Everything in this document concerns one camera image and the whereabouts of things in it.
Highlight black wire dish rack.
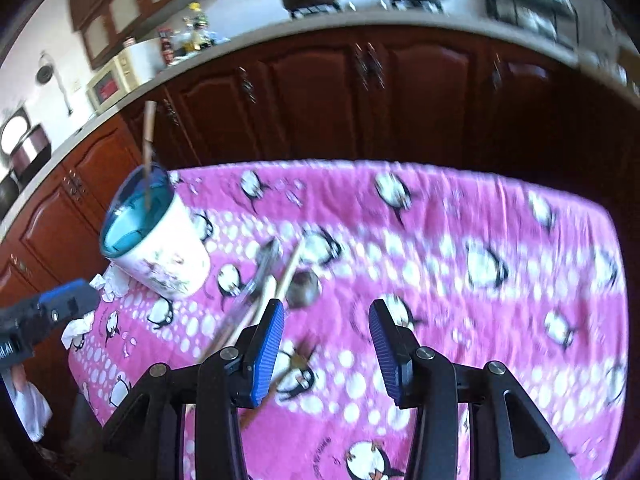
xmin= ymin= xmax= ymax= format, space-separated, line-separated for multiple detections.
xmin=484 ymin=0 xmax=582 ymax=47

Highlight brown wooden base cabinets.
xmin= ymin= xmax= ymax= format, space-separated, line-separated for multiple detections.
xmin=0 ymin=27 xmax=640 ymax=321

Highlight black inner pot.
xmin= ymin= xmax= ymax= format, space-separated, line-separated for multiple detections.
xmin=0 ymin=172 xmax=21 ymax=217

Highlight pink penguin blanket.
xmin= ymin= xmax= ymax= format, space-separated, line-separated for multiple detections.
xmin=65 ymin=160 xmax=630 ymax=480

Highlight yellow-capped oil bottle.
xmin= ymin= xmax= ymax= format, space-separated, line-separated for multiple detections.
xmin=184 ymin=2 xmax=208 ymax=52

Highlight silver rice cooker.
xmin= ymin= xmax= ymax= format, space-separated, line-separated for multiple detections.
xmin=0 ymin=107 xmax=53 ymax=176

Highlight black round wall device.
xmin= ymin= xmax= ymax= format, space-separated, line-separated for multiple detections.
xmin=35 ymin=52 xmax=57 ymax=86

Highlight white cup with blue interior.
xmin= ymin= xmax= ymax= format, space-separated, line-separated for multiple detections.
xmin=99 ymin=162 xmax=212 ymax=300

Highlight dark bottle with red label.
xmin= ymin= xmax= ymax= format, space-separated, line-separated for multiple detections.
xmin=158 ymin=26 xmax=174 ymax=66

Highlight person's left hand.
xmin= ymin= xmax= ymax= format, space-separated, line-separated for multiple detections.
xmin=6 ymin=364 xmax=54 ymax=443

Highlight black power cable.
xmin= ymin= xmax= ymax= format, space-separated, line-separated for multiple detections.
xmin=51 ymin=66 xmax=74 ymax=115

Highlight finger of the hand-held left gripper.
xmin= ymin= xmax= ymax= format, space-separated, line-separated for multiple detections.
xmin=37 ymin=280 xmax=102 ymax=323

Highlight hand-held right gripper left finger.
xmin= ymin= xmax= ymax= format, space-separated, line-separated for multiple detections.
xmin=102 ymin=299 xmax=287 ymax=480

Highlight gas stove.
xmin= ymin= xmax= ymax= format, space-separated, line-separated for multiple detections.
xmin=287 ymin=0 xmax=447 ymax=22

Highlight cream microwave oven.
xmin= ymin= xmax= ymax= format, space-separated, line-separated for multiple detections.
xmin=86 ymin=52 xmax=144 ymax=114

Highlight metal fork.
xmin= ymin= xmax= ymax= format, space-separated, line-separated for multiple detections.
xmin=227 ymin=237 xmax=283 ymax=333

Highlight brown wall cabinet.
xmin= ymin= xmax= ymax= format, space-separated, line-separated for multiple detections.
xmin=67 ymin=0 xmax=214 ymax=69

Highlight white crumpled tissue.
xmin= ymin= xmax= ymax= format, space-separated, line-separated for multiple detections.
xmin=61 ymin=312 xmax=96 ymax=351
xmin=90 ymin=267 xmax=132 ymax=304

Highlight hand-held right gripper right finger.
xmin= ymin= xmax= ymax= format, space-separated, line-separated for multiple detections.
xmin=367 ymin=299 xmax=583 ymax=480

